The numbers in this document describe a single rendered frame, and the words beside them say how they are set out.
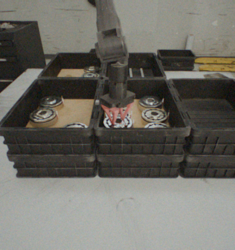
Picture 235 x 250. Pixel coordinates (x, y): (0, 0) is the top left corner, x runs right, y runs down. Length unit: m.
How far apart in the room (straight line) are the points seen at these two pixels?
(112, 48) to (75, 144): 0.32
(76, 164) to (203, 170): 0.45
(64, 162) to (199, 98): 0.68
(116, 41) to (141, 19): 3.48
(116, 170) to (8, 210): 0.37
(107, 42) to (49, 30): 3.76
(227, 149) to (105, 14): 0.55
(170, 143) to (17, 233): 0.53
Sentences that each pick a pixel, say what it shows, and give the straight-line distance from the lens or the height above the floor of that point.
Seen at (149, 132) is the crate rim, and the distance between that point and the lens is 0.64.
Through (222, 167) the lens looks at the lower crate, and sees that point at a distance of 0.83.
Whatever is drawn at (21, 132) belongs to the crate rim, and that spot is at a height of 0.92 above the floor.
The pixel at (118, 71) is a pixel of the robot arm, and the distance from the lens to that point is 0.62.
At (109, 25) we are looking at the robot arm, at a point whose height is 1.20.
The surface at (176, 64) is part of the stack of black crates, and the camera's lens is 2.51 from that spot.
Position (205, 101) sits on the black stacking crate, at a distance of 1.07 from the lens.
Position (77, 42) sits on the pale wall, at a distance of 4.24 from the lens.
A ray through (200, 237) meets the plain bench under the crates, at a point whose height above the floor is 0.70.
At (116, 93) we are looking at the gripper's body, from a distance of 0.64.
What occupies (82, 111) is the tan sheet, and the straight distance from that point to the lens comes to 0.93.
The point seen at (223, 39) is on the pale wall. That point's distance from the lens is 4.44.
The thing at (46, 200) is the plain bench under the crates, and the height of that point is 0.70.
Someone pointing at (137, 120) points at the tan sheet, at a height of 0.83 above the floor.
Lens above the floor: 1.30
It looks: 36 degrees down
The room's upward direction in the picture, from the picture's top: straight up
